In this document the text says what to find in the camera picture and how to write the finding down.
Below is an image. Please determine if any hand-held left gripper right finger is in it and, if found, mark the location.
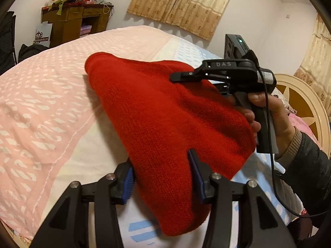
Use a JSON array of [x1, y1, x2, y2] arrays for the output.
[[187, 148, 298, 248]]

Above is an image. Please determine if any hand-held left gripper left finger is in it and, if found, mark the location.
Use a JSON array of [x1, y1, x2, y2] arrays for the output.
[[30, 160, 135, 248]]

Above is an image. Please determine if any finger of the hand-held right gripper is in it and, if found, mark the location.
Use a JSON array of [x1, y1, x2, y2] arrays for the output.
[[169, 70, 206, 83]]

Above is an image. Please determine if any red knitted sweater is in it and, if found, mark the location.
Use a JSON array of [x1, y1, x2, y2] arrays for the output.
[[85, 52, 258, 237]]

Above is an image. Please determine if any person's right forearm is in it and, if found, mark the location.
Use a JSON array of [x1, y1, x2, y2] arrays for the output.
[[274, 130, 331, 238]]

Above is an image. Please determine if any person's right hand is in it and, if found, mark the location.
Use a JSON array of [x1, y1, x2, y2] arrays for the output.
[[243, 92, 296, 159]]

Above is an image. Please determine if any beige patterned curtain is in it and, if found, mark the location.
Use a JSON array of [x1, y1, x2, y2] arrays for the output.
[[293, 14, 331, 104], [127, 0, 241, 39]]

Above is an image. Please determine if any pink pillow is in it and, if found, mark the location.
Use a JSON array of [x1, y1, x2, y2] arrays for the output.
[[286, 107, 319, 140]]

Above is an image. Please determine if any cream round headboard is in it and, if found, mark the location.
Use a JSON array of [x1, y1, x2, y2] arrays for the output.
[[274, 74, 330, 150]]

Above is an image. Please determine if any bed with pink quilt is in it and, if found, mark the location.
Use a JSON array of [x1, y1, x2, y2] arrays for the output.
[[0, 25, 324, 248]]

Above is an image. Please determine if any wooden desk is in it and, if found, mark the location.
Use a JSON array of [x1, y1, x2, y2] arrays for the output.
[[41, 4, 110, 48]]

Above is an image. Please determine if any white paper bag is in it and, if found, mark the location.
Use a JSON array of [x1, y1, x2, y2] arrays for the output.
[[35, 22, 53, 45]]

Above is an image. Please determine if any black bag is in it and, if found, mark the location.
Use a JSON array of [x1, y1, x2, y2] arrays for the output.
[[18, 44, 49, 57]]

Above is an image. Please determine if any black folding chair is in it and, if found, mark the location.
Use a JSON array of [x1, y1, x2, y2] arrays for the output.
[[0, 12, 17, 69]]

